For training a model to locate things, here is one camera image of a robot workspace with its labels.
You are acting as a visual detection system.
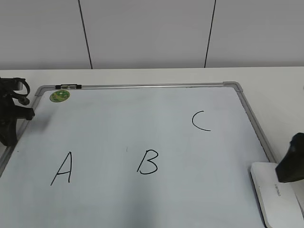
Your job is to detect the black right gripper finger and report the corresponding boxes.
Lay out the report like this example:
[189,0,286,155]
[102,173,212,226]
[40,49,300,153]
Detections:
[275,133,304,183]

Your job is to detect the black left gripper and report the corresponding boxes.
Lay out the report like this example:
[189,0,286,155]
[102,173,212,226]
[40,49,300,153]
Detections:
[0,77,35,146]

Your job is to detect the white whiteboard eraser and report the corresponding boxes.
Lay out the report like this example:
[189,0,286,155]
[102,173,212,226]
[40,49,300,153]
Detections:
[250,162,304,228]

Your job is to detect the round green magnet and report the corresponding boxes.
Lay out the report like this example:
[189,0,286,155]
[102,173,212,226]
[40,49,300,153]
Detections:
[49,90,70,103]

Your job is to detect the black silver hanging clip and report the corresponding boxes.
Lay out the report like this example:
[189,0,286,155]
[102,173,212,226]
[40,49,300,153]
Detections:
[55,84,82,90]

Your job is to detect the white framed whiteboard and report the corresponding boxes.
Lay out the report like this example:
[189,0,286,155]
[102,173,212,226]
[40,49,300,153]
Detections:
[0,82,276,228]

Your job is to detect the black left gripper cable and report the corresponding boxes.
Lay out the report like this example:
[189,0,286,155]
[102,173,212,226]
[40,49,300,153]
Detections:
[9,78,31,106]

